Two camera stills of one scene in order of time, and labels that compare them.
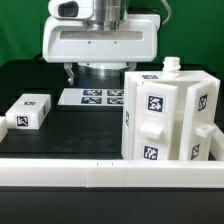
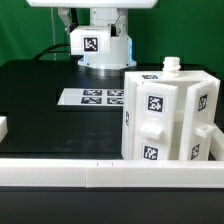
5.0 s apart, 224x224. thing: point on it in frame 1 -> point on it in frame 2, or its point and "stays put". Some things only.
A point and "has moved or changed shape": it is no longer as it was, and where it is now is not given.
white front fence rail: x=101 y=173 stays put
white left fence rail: x=3 y=128 stays put
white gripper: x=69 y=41 -> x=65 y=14
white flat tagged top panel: x=94 y=97 stays put
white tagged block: x=28 y=112 has moved or changed shape
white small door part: x=154 y=120 stays put
